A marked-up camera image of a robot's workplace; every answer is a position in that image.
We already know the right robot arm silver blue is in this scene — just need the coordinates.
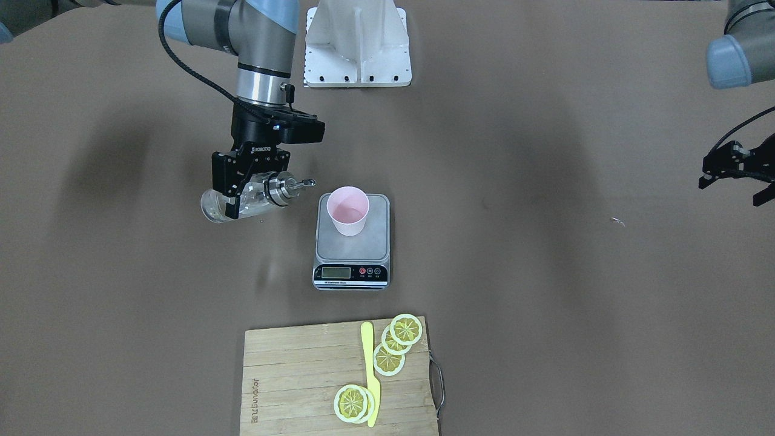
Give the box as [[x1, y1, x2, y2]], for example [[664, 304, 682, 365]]
[[156, 1, 320, 223]]

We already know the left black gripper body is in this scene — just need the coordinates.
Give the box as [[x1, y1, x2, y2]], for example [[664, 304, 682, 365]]
[[752, 182, 775, 207]]

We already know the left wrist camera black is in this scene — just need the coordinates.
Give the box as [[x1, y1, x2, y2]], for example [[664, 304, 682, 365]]
[[698, 134, 774, 190]]

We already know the silver kitchen scale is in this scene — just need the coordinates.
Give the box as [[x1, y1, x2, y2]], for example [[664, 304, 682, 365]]
[[312, 193, 391, 291]]

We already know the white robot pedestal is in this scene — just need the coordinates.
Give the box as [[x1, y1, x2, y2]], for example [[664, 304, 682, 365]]
[[303, 1, 412, 88]]

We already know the yellow plastic knife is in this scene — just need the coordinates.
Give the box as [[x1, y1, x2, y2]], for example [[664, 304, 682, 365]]
[[360, 321, 381, 428]]

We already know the lemon slice near handle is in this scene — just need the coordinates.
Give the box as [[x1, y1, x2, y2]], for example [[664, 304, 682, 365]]
[[333, 384, 376, 424]]

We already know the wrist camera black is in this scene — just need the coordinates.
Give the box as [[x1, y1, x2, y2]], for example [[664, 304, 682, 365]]
[[268, 110, 326, 144], [698, 134, 774, 190]]

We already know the pink cup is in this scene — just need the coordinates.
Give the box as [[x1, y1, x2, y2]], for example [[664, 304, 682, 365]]
[[326, 186, 370, 237]]

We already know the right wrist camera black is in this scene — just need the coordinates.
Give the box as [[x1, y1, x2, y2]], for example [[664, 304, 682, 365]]
[[268, 110, 326, 144]]

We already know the camera black cable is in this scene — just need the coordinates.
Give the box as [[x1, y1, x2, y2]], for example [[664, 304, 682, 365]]
[[708, 105, 775, 153], [157, 0, 273, 125]]

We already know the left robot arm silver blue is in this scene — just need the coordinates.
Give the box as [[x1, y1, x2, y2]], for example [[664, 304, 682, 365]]
[[698, 1, 774, 207]]

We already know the wooden cutting board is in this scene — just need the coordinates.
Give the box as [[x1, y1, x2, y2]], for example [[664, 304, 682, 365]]
[[240, 321, 444, 435]]

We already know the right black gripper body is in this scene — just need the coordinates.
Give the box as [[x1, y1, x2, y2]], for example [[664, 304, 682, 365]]
[[213, 100, 292, 197]]

